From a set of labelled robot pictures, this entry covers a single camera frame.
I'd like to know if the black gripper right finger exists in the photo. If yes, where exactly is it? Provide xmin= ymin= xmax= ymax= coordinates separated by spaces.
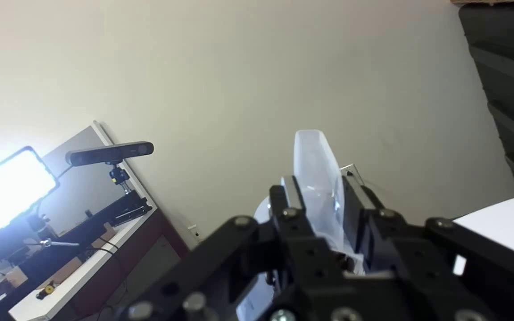
xmin=342 ymin=174 xmax=514 ymax=321

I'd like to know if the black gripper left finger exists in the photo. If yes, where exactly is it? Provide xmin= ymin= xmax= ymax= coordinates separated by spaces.
xmin=113 ymin=174 xmax=351 ymax=321

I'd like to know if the clear plastic measuring jug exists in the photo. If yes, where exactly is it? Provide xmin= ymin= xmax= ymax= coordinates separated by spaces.
xmin=231 ymin=128 xmax=370 ymax=321

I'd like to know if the black cabinet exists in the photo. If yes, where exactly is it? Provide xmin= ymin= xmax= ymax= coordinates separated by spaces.
xmin=458 ymin=0 xmax=514 ymax=196

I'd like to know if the bright LED light panel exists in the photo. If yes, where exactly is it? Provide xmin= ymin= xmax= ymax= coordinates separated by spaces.
xmin=0 ymin=144 xmax=62 ymax=239

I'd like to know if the black camera stand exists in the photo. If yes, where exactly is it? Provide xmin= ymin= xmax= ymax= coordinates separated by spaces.
xmin=83 ymin=164 xmax=154 ymax=223

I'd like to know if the black bar camera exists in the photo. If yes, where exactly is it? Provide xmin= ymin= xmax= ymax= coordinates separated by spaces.
xmin=65 ymin=139 xmax=158 ymax=169

